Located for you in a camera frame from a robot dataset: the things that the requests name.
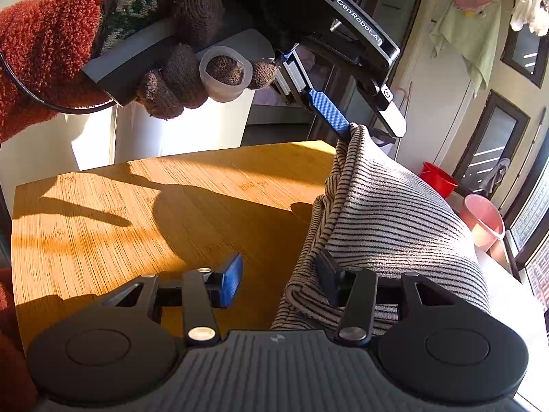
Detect white hanging socks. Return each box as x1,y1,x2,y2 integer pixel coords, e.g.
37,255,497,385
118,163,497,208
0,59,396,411
510,0,549,37

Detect pink plastic bucket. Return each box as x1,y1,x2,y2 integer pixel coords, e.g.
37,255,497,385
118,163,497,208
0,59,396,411
460,194,506,253

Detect grey striped sweater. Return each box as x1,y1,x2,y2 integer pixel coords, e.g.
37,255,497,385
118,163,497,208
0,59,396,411
271,124,492,338

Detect person's left forearm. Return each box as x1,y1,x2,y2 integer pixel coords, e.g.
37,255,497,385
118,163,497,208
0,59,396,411
0,0,133,144

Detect red plastic bucket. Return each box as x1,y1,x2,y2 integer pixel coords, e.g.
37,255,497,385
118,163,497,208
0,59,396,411
418,161,459,198

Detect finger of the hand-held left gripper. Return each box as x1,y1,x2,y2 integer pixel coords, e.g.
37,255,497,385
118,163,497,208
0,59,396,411
305,88,360,141
359,78,407,138

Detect light green hanging towel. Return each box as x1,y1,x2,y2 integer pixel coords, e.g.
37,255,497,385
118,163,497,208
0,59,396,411
429,0,503,100

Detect person's left hand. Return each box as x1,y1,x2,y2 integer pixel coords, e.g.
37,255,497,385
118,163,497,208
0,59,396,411
96,0,279,120

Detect apartment buildings outside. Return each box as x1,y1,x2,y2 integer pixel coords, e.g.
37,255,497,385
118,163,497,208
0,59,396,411
510,189,549,305

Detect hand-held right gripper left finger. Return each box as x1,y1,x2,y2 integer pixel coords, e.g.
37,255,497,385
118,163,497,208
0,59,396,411
103,252,244,348

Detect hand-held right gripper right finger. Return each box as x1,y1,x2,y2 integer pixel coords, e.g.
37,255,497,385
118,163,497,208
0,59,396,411
314,249,463,347

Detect dark framed glass door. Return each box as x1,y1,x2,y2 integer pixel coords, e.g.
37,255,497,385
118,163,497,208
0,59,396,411
452,89,533,194

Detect black window frame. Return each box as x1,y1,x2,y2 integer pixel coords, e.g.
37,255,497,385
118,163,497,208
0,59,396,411
502,107,549,314

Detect grey hanging cloth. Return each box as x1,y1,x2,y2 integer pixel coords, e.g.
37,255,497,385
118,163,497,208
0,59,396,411
482,158,511,196

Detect black cable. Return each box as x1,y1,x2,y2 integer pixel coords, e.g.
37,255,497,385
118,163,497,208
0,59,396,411
0,51,117,116

